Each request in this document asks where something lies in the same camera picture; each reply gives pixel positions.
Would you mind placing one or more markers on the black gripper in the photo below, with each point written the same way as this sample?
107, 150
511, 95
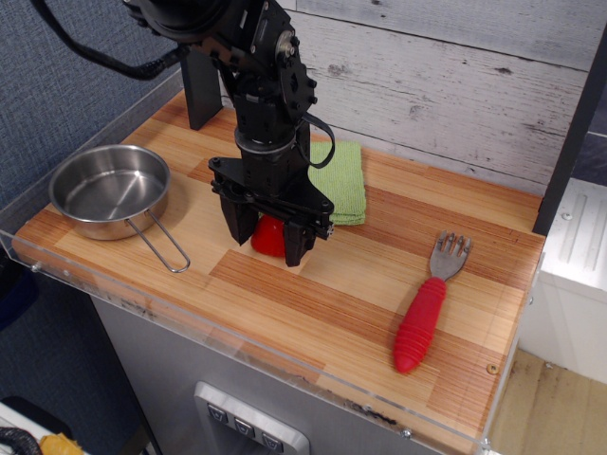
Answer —
273, 179

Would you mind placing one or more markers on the red plastic strawberry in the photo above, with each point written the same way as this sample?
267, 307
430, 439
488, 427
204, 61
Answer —
268, 237

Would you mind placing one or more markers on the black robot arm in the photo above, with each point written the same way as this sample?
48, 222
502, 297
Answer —
256, 51

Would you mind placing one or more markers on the folded green cloth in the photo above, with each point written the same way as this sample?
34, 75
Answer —
342, 182

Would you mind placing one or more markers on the silver button panel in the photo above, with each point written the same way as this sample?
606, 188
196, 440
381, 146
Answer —
235, 427

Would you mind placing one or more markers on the clear acrylic edge guard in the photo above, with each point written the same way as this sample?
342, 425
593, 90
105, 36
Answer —
310, 346

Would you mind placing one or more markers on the yellow and black object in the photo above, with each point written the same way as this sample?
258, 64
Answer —
21, 442

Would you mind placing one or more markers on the dark grey left post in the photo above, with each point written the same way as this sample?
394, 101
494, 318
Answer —
202, 89

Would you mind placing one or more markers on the dark grey post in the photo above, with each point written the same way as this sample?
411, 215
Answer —
579, 127
202, 89

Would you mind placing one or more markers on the steel pan with wire handle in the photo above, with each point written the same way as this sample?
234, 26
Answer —
114, 192

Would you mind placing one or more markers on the fork with red handle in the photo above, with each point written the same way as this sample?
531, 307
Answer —
416, 331

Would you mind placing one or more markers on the white aluminium rail block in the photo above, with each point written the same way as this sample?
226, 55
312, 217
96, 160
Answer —
565, 320

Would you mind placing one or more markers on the dark grey right post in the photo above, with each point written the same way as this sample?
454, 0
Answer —
579, 127

